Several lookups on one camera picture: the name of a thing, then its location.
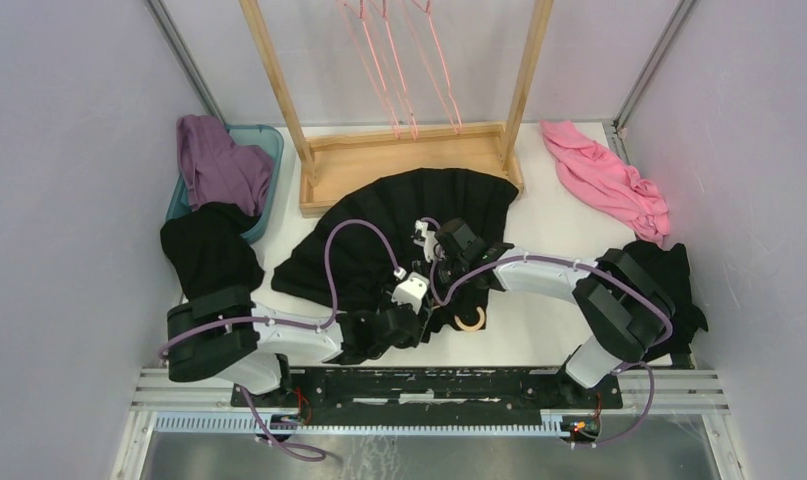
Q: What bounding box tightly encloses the black pleated skirt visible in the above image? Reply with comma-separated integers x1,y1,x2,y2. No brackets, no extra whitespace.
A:
271,168,519,342

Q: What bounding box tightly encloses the black garment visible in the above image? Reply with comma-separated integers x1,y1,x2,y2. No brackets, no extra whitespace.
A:
159,202,264,300
623,240,708,362

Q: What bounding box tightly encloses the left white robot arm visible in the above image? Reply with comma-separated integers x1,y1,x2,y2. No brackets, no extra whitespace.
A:
159,277,431,407

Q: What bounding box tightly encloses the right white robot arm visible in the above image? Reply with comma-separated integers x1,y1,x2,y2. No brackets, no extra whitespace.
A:
416,218,676,408

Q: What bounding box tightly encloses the wooden hanger rack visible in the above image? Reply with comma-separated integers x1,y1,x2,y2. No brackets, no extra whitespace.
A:
240,1,553,217

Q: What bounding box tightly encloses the pink garment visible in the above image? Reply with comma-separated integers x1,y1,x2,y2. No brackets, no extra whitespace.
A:
539,121,671,246

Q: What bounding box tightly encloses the teal plastic basket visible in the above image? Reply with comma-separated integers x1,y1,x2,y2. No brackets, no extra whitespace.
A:
165,124,285,245

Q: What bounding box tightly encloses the purple garment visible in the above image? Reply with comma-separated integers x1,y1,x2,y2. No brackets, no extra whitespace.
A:
176,115,267,217

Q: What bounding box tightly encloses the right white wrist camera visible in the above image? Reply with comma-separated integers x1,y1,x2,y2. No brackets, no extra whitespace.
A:
413,217,440,263

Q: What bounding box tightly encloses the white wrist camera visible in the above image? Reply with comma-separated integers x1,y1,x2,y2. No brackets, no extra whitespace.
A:
391,267,430,314
413,217,440,263

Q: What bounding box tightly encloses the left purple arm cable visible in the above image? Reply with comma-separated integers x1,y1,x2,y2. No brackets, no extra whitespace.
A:
157,218,408,362

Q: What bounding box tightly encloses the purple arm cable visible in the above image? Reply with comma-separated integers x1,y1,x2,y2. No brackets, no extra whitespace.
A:
157,218,408,362
416,215,675,446

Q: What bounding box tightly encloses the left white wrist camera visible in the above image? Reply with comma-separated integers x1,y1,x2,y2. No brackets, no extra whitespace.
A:
391,267,430,314

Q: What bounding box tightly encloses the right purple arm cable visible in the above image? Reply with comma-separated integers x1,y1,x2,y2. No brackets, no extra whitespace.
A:
416,215,675,446

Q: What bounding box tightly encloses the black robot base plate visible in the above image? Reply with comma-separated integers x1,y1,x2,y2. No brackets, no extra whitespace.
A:
252,367,623,427

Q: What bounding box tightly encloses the slotted grey cable duct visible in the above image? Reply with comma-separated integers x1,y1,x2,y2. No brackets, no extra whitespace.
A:
153,412,569,439

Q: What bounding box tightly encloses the pink wire hanger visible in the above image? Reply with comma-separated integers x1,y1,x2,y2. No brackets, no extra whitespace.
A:
335,1,420,140
404,1,463,134

